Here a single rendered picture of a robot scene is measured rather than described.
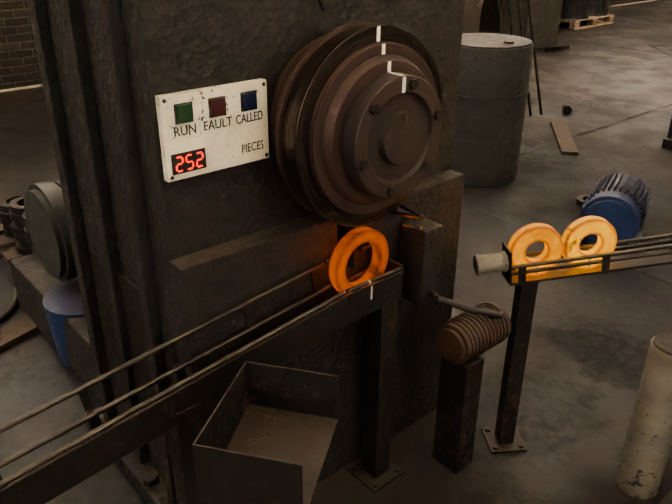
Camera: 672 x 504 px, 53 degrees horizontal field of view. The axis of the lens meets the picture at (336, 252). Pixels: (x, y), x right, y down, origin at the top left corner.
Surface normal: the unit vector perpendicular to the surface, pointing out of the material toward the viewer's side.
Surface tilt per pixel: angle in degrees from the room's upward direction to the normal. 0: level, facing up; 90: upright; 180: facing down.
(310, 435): 5
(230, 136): 90
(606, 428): 0
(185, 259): 0
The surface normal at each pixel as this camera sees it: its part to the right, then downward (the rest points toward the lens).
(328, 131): -0.36, 0.22
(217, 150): 0.65, 0.34
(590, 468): 0.00, -0.90
